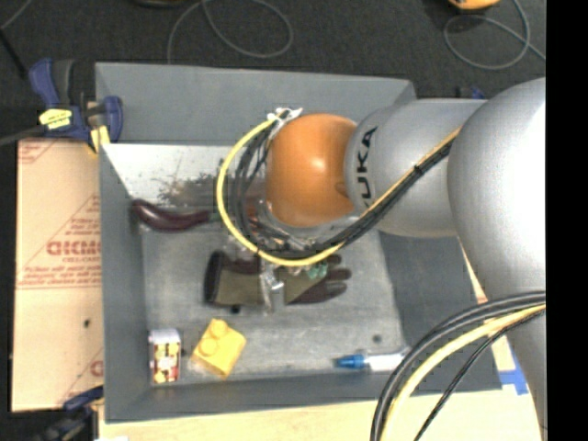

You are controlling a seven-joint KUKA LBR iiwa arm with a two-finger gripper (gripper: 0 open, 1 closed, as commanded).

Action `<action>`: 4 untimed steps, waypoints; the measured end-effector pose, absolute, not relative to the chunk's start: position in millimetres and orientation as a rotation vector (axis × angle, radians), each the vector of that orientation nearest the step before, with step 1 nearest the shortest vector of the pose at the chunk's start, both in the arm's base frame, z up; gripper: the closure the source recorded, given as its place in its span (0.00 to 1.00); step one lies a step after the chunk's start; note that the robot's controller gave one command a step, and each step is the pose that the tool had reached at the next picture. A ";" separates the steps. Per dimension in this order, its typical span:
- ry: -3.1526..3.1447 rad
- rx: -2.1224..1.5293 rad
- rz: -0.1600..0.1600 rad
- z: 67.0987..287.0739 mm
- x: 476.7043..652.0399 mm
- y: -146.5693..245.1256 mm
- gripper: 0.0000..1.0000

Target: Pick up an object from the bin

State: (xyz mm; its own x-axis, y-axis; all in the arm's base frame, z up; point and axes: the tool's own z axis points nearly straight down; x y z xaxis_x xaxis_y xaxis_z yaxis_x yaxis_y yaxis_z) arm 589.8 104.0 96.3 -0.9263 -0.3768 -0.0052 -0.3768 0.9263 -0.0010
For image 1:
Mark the small white red-yellow printed box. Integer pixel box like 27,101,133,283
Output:
147,328,183,385

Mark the dark purple toy eggplant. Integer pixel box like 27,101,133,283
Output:
130,198,222,234

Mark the brown cardboard board red print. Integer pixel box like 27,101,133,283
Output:
9,138,106,413

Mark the yellow toy building brick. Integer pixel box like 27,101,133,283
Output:
189,318,248,380

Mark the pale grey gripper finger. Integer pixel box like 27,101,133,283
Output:
258,267,285,314

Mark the white tube with blue cap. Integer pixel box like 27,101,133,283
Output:
334,350,408,373

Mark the olive and brown work glove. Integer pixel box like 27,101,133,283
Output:
203,249,354,310

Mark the grey metal bin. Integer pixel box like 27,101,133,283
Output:
94,62,503,422

